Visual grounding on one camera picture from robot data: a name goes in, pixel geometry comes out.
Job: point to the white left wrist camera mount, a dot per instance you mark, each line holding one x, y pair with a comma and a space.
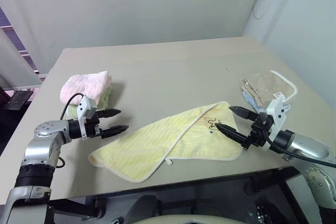
82, 111

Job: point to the green folded towel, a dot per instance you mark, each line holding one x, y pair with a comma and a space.
105, 100

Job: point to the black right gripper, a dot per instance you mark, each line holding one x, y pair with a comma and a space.
258, 134

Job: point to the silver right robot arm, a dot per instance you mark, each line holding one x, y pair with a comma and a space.
307, 142

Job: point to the pink folded towel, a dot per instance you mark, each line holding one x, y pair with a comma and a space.
84, 85

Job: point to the beige towel with white trim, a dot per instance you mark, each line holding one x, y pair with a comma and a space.
265, 85

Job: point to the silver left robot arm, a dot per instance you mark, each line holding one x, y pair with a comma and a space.
42, 140

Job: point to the light blue towel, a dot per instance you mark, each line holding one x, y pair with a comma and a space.
252, 101

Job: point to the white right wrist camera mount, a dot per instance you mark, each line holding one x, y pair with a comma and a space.
275, 108

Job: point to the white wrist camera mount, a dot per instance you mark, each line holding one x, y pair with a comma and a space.
275, 108
82, 111

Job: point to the beige robot torso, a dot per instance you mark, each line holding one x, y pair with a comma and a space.
183, 220

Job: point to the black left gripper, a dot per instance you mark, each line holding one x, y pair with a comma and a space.
93, 127

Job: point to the black table frame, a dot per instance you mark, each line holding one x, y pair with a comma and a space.
275, 176

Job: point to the yellow towel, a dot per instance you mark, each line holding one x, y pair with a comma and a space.
157, 142

